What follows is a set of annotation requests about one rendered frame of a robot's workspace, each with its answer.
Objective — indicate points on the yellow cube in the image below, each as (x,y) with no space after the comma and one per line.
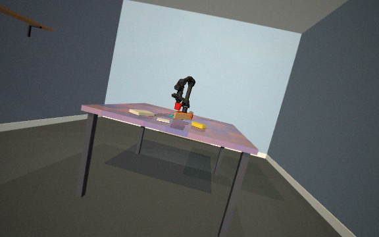
(199,125)

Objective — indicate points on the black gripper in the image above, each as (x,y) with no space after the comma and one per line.
(179,98)

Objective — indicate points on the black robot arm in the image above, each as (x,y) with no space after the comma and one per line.
(180,87)

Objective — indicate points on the red cup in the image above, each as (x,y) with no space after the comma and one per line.
(177,106)

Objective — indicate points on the cream flat rectangular block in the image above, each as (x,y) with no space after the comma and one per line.
(141,112)

